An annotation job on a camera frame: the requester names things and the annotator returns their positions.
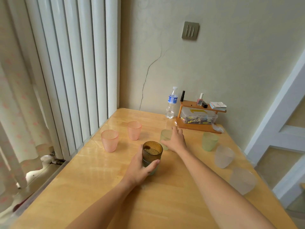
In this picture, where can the person's left hand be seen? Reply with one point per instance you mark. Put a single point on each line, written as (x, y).
(134, 168)

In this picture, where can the person's right hand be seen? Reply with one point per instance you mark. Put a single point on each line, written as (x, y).
(177, 141)

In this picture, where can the person's right thumb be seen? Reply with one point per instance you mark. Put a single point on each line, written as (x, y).
(166, 143)

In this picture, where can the person's left thumb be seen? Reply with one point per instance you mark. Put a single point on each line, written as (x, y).
(152, 165)

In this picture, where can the grey-green plastic cup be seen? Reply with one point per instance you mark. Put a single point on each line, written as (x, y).
(153, 171)

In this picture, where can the amber textured plastic cup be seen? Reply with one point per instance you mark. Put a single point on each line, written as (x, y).
(153, 150)

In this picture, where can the person's right forearm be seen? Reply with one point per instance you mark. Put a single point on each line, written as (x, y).
(214, 188)

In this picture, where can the person's left forearm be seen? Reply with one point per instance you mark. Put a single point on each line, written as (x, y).
(102, 207)

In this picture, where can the light green plastic cup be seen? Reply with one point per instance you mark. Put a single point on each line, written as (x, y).
(209, 141)
(165, 135)

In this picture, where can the small wooden shelf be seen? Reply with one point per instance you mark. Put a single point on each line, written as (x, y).
(190, 127)

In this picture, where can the pink textured plastic cup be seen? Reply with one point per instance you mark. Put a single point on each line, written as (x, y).
(109, 140)
(134, 130)

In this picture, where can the pile of small colourful items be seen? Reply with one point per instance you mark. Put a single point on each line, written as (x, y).
(196, 120)

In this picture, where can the clear water bottle blue label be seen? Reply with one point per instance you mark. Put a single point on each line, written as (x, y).
(171, 104)

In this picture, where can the clear plastic storage box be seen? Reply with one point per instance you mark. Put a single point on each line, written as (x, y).
(199, 115)

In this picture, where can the black cosmetic tube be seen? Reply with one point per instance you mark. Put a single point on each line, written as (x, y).
(182, 96)

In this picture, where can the clear plastic wrapper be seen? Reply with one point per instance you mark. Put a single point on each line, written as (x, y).
(218, 128)

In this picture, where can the small black cosmetic item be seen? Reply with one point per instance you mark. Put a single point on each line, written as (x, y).
(204, 104)

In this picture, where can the pink nail polish bottle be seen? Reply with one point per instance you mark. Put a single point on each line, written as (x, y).
(200, 100)

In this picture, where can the frosted white plastic cup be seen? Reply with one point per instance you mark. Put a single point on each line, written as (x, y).
(223, 156)
(242, 181)

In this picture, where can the stack of small cards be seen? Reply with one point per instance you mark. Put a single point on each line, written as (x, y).
(218, 106)

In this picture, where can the radiator valve pipe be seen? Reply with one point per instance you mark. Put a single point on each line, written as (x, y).
(57, 159)

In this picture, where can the white curtain pink pattern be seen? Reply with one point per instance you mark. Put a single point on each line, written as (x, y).
(16, 104)

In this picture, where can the grey wall switch plate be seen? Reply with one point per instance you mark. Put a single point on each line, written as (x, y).
(190, 30)

